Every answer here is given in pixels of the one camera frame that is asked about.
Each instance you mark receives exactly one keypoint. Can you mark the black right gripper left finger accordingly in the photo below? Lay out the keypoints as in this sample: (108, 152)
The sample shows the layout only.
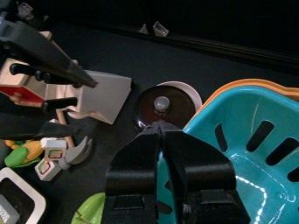
(132, 175)

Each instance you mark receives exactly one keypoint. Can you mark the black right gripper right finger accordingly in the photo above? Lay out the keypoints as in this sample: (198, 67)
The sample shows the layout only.
(205, 180)

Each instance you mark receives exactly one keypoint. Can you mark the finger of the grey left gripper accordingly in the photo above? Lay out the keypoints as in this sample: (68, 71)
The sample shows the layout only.
(26, 128)
(42, 51)

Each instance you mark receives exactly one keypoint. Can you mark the white toy sushi piece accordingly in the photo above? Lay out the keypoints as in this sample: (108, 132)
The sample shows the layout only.
(53, 151)
(46, 169)

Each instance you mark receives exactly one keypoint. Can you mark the yellow toy corn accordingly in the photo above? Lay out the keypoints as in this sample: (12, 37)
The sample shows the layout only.
(32, 149)

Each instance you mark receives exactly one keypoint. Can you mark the teal plastic basket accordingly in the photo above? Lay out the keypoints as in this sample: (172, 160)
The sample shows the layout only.
(252, 163)

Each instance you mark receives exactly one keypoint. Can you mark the light green toy vegetable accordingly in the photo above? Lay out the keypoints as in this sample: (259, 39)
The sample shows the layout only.
(90, 210)

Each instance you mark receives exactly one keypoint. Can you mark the white toy knife block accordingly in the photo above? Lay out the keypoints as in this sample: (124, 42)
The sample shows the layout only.
(102, 97)

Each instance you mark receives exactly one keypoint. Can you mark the dark pot lid with knob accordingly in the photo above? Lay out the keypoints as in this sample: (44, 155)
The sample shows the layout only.
(170, 108)

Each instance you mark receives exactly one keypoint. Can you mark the white framed black tray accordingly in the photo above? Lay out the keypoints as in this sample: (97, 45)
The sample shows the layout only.
(36, 201)

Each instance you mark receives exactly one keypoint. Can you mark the orange plastic basket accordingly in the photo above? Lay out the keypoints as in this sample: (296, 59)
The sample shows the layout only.
(248, 84)

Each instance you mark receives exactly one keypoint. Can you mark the metal frame bracket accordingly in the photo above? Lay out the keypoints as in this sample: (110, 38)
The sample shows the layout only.
(158, 29)
(25, 8)

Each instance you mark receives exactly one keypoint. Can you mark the black frame rail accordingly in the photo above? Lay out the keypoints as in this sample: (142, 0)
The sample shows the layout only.
(217, 45)

